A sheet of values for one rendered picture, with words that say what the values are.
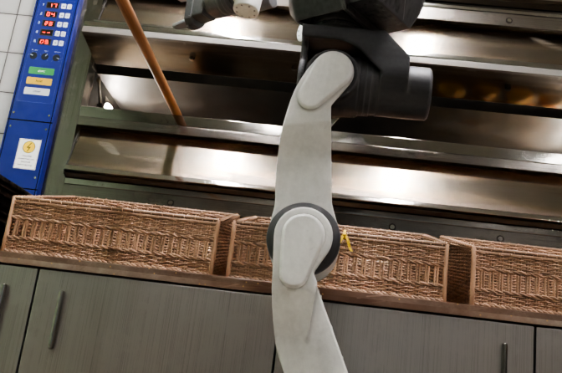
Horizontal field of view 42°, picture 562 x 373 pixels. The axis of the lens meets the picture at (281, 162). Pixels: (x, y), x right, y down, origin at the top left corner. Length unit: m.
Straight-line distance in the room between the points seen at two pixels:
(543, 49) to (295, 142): 1.43
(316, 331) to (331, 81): 0.49
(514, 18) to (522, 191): 0.62
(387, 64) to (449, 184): 0.99
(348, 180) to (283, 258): 1.08
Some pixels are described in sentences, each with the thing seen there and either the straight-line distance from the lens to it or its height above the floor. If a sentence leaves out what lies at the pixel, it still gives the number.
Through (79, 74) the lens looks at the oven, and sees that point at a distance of 2.67.
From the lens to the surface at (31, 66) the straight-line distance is 2.71.
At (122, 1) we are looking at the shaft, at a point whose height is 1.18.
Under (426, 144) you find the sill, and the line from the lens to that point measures 2.49.
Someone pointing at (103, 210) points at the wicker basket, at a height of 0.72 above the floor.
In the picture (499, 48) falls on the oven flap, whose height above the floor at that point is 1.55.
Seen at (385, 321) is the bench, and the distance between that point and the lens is 1.80.
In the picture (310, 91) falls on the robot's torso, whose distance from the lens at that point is 1.48.
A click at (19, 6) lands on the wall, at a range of 2.87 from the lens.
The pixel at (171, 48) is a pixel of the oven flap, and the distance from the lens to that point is 2.53.
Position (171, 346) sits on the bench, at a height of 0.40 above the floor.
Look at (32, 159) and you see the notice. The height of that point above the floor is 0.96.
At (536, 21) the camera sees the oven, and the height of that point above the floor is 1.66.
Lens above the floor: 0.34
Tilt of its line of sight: 17 degrees up
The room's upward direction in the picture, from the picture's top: 7 degrees clockwise
